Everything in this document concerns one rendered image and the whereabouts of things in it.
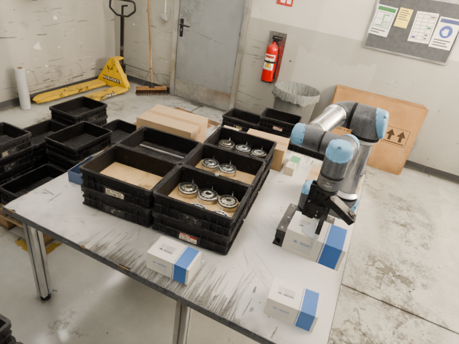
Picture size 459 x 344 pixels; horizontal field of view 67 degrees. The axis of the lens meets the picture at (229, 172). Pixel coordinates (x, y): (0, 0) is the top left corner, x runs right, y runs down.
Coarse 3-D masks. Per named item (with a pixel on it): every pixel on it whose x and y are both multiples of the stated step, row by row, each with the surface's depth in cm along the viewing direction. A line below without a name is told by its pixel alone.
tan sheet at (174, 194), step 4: (176, 188) 180; (172, 192) 177; (176, 192) 177; (172, 196) 174; (176, 196) 175; (180, 196) 175; (196, 196) 177; (220, 196) 180; (180, 200) 172; (184, 200) 173; (188, 200) 173; (192, 200) 174; (196, 200) 174; (216, 204) 174; (208, 208) 170; (212, 208) 171; (216, 208) 171; (228, 212) 170; (232, 212) 170
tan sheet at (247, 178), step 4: (200, 164) 205; (200, 168) 201; (212, 172) 199; (216, 172) 200; (236, 172) 203; (240, 172) 204; (236, 176) 199; (240, 176) 200; (244, 176) 201; (248, 176) 201; (252, 176) 202; (240, 180) 196; (244, 180) 197; (248, 180) 198; (252, 180) 198
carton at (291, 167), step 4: (292, 156) 247; (296, 156) 248; (300, 156) 249; (292, 160) 242; (296, 160) 243; (300, 160) 248; (288, 164) 236; (292, 164) 236; (296, 164) 237; (288, 168) 233; (292, 168) 232; (296, 168) 244; (284, 172) 235; (288, 172) 234; (292, 172) 233
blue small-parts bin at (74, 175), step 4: (92, 156) 206; (84, 160) 201; (76, 164) 196; (80, 164) 199; (72, 168) 193; (76, 168) 197; (68, 172) 190; (72, 172) 190; (76, 172) 198; (68, 176) 192; (72, 176) 191; (76, 176) 190; (80, 176) 189; (68, 180) 194; (72, 180) 192; (76, 180) 191; (80, 180) 190; (80, 184) 192
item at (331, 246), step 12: (300, 216) 124; (288, 228) 117; (300, 228) 118; (324, 228) 120; (336, 228) 121; (288, 240) 119; (300, 240) 117; (324, 240) 115; (336, 240) 116; (300, 252) 119; (312, 252) 117; (324, 252) 115; (336, 252) 113; (324, 264) 117; (336, 264) 115
